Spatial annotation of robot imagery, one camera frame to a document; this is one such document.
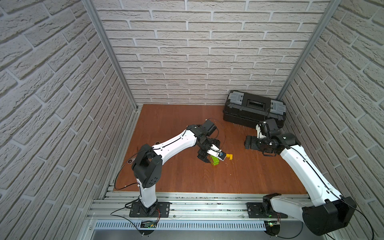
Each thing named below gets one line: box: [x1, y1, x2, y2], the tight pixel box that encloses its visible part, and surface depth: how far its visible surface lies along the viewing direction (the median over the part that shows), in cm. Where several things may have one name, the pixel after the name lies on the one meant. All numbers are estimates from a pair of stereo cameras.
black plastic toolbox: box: [223, 90, 287, 128], surface depth 100 cm
